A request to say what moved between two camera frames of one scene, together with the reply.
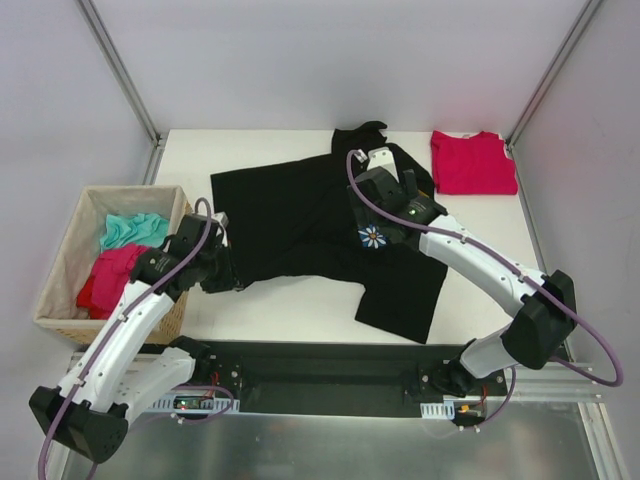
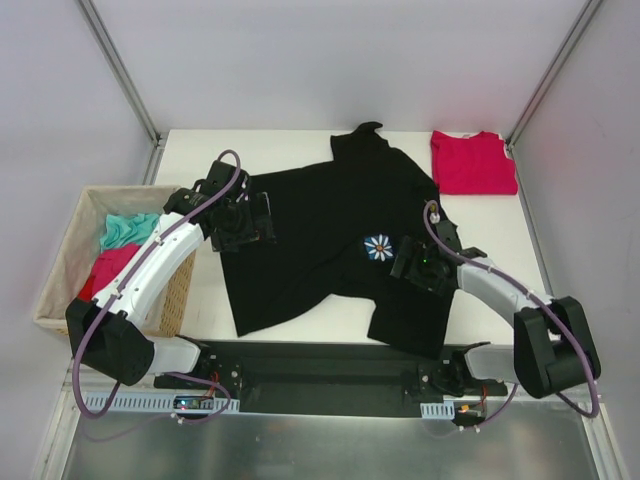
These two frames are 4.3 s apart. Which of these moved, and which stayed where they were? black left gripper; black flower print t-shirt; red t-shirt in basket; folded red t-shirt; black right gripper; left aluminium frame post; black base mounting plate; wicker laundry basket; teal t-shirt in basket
Moved: black left gripper; black right gripper; black flower print t-shirt
Stayed: wicker laundry basket; folded red t-shirt; black base mounting plate; red t-shirt in basket; left aluminium frame post; teal t-shirt in basket
